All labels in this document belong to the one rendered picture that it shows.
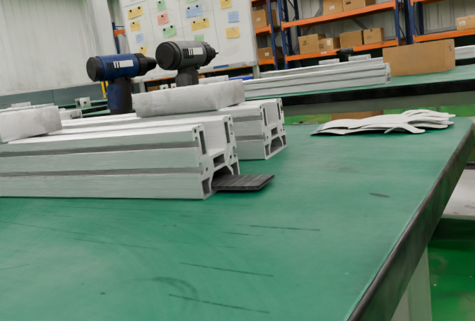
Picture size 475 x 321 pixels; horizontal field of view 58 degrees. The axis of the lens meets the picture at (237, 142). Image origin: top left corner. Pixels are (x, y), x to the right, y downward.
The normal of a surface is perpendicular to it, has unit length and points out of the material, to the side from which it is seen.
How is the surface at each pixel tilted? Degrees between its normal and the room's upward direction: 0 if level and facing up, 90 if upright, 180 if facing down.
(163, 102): 90
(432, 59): 89
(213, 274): 0
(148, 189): 90
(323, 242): 0
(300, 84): 90
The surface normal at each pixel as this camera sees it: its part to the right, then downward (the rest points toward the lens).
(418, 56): -0.62, 0.19
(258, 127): -0.44, 0.21
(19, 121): 0.89, -0.05
